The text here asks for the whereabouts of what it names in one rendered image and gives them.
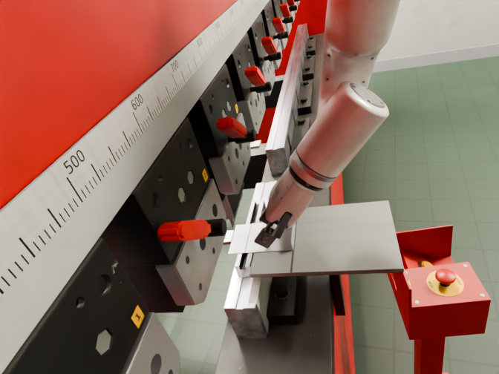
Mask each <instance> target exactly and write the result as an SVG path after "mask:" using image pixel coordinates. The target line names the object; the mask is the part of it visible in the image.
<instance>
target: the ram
mask: <svg viewBox="0 0 499 374"><path fill-rule="evenodd" d="M237 1H238V0H0V213H1V212H2V211H3V210H4V209H5V208H7V207H8V206H9V205H10V204H11V203H12V202H13V201H14V200H15V199H16V198H17V197H18V196H20V195H21V194H22V193H23V192H24V191H25V190H27V189H28V188H29V187H30V186H31V185H32V184H33V183H35V182H36V181H37V180H38V179H39V178H40V177H41V176H42V175H43V174H44V173H45V172H46V171H48V170H49V169H50V168H51V167H52V166H53V165H55V164H56V163H57V162H58V161H59V160H60V159H62V158H63V157H64V156H65V155H66V154H67V153H68V152H69V151H70V150H71V149H72V148H73V147H74V146H76V145H77V144H78V143H79V142H80V141H81V140H83V139H84V138H85V137H86V136H87V135H88V134H89V133H91V132H92V131H93V130H94V129H95V128H96V127H97V126H98V125H99V124H100V123H101V122H102V121H104V120H105V119H106V118H107V117H108V116H109V115H110V114H112V113H113V112H114V111H115V110H116V109H117V108H119V107H120V106H121V105H122V104H123V103H124V102H125V101H126V100H127V99H128V98H129V97H130V96H132V95H133V94H134V93H135V92H136V91H137V90H139V89H140V88H141V87H142V86H143V85H144V84H145V83H147V81H149V80H150V78H152V77H153V76H154V75H155V74H156V73H157V72H158V71H159V70H161V69H162V68H163V67H164V66H165V65H167V64H168V63H169V62H170V61H171V60H172V59H173V58H175V57H176V55H178V54H179V52H181V51H182V50H183V49H184V48H185V47H186V46H187V45H189V44H190V43H191V42H192V41H193V40H194V39H196V38H197V37H198V36H199V35H200V34H201V33H202V32H204V31H205V29H207V28H208V27H209V26H210V25H211V24H212V23H213V22H214V21H215V20H217V19H218V18H219V17H220V16H221V15H222V14H224V13H225V12H226V11H227V10H228V9H229V8H231V6H233V4H234V3H236V2H237ZM268 1H269V0H257V2H256V3H255V4H254V5H253V6H252V7H251V8H250V10H249V11H248V12H247V13H246V14H245V16H244V17H243V18H242V19H241V20H240V21H239V23H237V24H236V26H235V27H234V28H233V29H232V30H231V32H230V33H229V34H228V35H227V36H226V38H225V39H224V40H223V41H222V42H221V43H220V44H219V45H218V46H217V47H216V49H215V50H214V51H213V52H212V54H211V55H210V56H209V57H208V58H207V59H206V61H205V62H204V63H203V64H202V65H201V66H200V67H199V68H198V69H197V71H196V72H195V73H194V74H193V75H192V77H191V78H190V79H189V80H188V81H187V83H186V84H185V85H184V86H183V87H182V88H181V89H180V90H179V91H178V92H177V94H176V95H175V96H174V97H173V99H172V100H171V101H170V102H169V103H168V105H167V106H166V107H165V108H164V109H163V110H162V111H161V112H160V113H159V114H158V116H157V117H156V118H155V119H154V121H153V122H152V123H151V124H150V125H149V126H148V127H147V129H146V130H145V131H144V132H143V133H142V134H141V135H140V136H139V138H138V139H137V140H136V141H135V142H134V144H133V145H132V146H131V147H130V148H129V149H128V150H127V152H125V153H124V155H123V156H122V157H121V158H120V160H119V161H118V162H117V163H116V164H115V165H114V167H113V168H112V169H111V170H110V171H109V172H108V173H107V174H106V175H105V177H104V178H103V179H102V180H101V181H100V183H99V184H98V185H97V186H96V187H95V189H94V190H93V191H92V192H91V193H90V194H89V195H88V196H87V197H86V198H85V200H84V201H83V202H82V203H81V205H80V206H79V207H78V208H77V209H76V211H75V212H74V213H73V214H72V215H71V216H70V217H69V218H68V219H67V220H66V222H65V223H64V224H63V225H62V227H61V228H60V229H59V230H58V231H57V232H56V234H55V235H54V236H53V237H52V238H51V239H50V240H49V241H48V242H47V244H46V245H45V246H44V247H43V248H42V250H41V251H40V252H39V253H38V254H37V256H35V258H34V259H33V260H32V261H31V262H30V263H29V264H28V265H27V267H26V268H25V269H24V270H23V272H22V273H21V274H20V275H19V276H18V277H17V279H15V280H14V282H13V283H12V284H11V285H10V286H9V287H8V289H7V290H6V291H5V292H4V293H3V295H2V296H1V297H0V374H2V373H3V372H4V370H5V368H6V367H7V365H8V364H9V363H10V362H11V360H12V359H13V357H14V356H15V354H16V353H17V352H18V351H19V349H20V347H21V346H22V345H23V343H24V342H25V341H26V339H27V337H28V336H29V335H30V334H31V333H32V331H33V329H34V328H35V327H36V325H37V324H38V323H39V321H40V320H41V318H42V317H43V315H44V314H45V313H46V312H47V310H48V308H49V307H50V305H51V304H52V303H53V302H54V300H55V299H56V297H57V296H58V294H59V293H60V292H61V291H62V289H63V287H64V286H65V284H66V283H67V282H68V281H69V279H70V278H71V276H72V275H73V273H75V271H76V269H77V268H78V267H79V265H80V264H81V262H82V261H83V260H84V258H85V257H86V255H87V254H88V253H89V252H90V250H91V248H92V247H93V246H94V244H95V243H96V242H97V240H98V239H99V237H100V236H101V234H102V233H103V232H104V231H105V229H106V228H107V226H108V224H109V223H110V222H111V221H112V219H113V218H114V216H115V215H116V213H117V212H118V211H119V210H120V208H121V207H122V205H123V204H124V202H125V201H126V200H127V198H128V197H129V195H130V194H131V193H132V192H133V190H134V188H135V187H136V186H137V184H138V183H139V182H140V180H141V179H142V178H143V176H144V174H145V173H146V172H147V171H148V169H149V168H150V166H151V164H152V163H153V162H154V161H155V159H156V158H157V156H158V155H159V153H160V152H161V151H162V150H163V148H164V147H165V145H166V143H167V142H168V141H169V140H170V138H171V137H172V135H173V134H174V132H176V130H177V129H178V127H179V126H180V124H181V123H182V121H183V120H184V119H185V118H186V116H187V114H188V113H189V112H190V111H191V109H192V108H193V106H194V105H195V103H196V102H197V101H198V99H199V98H200V96H201V95H202V93H203V92H204V91H205V90H206V88H207V87H208V85H209V83H210V82H211V81H212V80H213V78H214V77H215V75H216V74H217V73H218V71H219V70H220V69H221V67H222V66H223V64H224V63H225V61H226V60H227V59H228V58H229V56H230V54H231V53H232V52H233V51H234V49H235V48H236V46H237V45H238V43H239V42H240V41H241V39H242V38H243V37H244V35H245V33H246V32H247V31H248V30H249V28H250V27H251V25H252V24H253V22H254V21H255V20H256V19H257V17H258V15H259V14H260V13H261V11H262V10H263V9H264V7H265V6H266V4H267V3H268Z"/></svg>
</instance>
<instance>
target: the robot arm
mask: <svg viewBox="0 0 499 374"><path fill-rule="evenodd" d="M399 3H400V0H327V11H326V19H325V28H324V50H323V60H322V76H321V84H320V91H319V104H318V111H317V117H316V120H315V122H314V123H313V124H312V126H311V127H310V129H309V130H308V132H307V133H306V134H305V136H304V138H303V139H302V141H301V142H300V143H299V145H298V146H297V148H296V149H295V151H294V152H293V153H292V155H291V156H290V163H289V165H288V168H287V170H286V171H285V172H284V173H283V174H282V176H281V177H280V178H279V179H278V181H277V182H276V184H275V185H274V186H273V187H272V189H271V191H270V195H269V200H268V203H267V207H266V209H265V210H264V212H263V213H262V215H261V216H260V217H259V220H260V221H261V222H262V223H265V224H267V226H266V227H265V228H263V229H262V230H261V231H260V232H259V234H258V235H257V237H256V238H255V239H254V242H255V243H257V244H258V245H260V246H263V247H265V248H267V249H268V248H269V247H270V246H271V245H272V243H273V242H274V241H275V239H276V238H278V239H280V238H281V236H282V234H283V232H284V230H285V229H286V230H287V229H289V228H291V227H292V226H293V224H294V223H295V222H296V221H297V220H298V219H299V218H300V216H301V215H302V213H303V212H304V210H305V209H306V208H307V207H308V205H309V204H310V202H311V200H312V199H313V198H314V196H315V195H316V193H317V191H322V190H324V189H325V188H328V187H329V186H331V184H332V183H333V182H334V180H335V179H336V178H337V177H338V176H339V175H340V174H341V173H342V171H343V170H344V169H345V167H346V166H347V165H348V164H349V162H350V161H351V160H352V159H353V158H354V157H355V156H356V154H357V153H358V152H359V151H360V149H361V148H362V147H363V146H364V144H365V143H366V142H367V141H368V140H369V139H370V138H371V136H372V135H373V134H374V133H375V131H376V130H377V129H378V128H379V126H380V125H381V124H382V123H383V122H384V121H385V120H386V118H387V117H388V115H389V111H388V108H387V106H386V104H385V103H384V102H383V101H382V100H381V99H380V98H379V97H378V96H377V95H376V94H375V93H373V92H372V91H370V90H368V85H369V82H370V78H371V74H372V71H373V69H374V65H375V62H376V59H377V57H378V55H379V52H380V51H381V49H382V48H383V47H384V46H385V45H386V44H387V42H388V40H389V38H390V36H391V32H392V30H393V27H394V22H395V19H396V16H397V11H398V7H399ZM278 219H280V220H278ZM273 224H276V225H277V226H276V228H275V229H272V228H270V227H271V226H273Z"/></svg>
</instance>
